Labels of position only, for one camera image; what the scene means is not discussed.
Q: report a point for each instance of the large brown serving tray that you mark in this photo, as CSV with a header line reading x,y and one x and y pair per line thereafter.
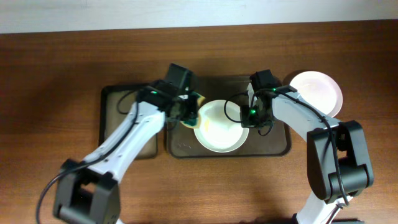
x,y
181,142

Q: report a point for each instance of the small black water tray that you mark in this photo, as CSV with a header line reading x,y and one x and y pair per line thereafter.
x,y
110,118

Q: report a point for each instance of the green and yellow sponge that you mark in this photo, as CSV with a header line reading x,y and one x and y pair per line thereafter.
x,y
194,122

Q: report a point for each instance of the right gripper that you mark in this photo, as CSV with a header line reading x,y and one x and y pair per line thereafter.
x,y
247,122

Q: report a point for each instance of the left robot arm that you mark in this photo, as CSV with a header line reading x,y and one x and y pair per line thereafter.
x,y
88,191

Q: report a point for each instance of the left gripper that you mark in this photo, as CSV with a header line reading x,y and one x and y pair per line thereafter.
x,y
192,114

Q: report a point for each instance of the pale green plate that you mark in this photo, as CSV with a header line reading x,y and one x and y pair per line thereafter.
x,y
218,133

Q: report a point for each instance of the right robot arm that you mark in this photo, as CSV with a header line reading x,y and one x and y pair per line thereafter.
x,y
338,162

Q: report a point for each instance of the pale pink plate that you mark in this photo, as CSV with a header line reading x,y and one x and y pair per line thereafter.
x,y
320,90

